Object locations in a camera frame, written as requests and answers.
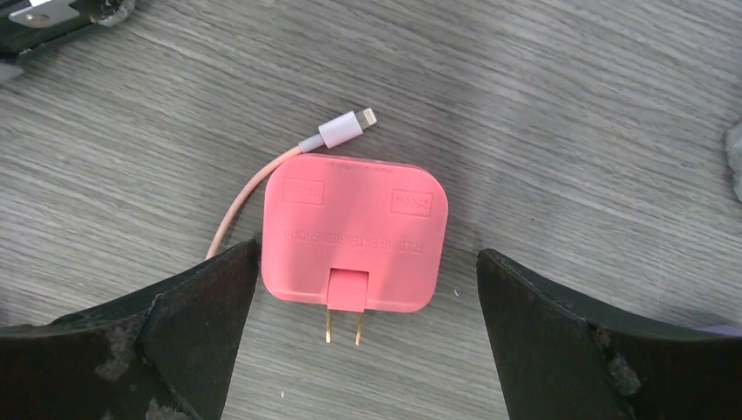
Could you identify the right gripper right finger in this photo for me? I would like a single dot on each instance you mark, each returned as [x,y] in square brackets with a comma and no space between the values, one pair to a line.
[561,354]

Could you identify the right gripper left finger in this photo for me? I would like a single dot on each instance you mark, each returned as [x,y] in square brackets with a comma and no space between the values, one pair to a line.
[166,351]

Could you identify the pink cube socket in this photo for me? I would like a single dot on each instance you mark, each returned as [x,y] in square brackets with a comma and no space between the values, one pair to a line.
[353,235]

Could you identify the purple power strip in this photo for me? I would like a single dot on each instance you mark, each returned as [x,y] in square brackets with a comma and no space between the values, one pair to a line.
[726,330]

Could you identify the blue wrapped metronome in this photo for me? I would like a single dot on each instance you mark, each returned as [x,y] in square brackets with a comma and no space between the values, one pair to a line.
[733,146]

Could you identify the black chip case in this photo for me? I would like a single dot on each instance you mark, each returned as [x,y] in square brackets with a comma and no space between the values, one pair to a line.
[29,26]

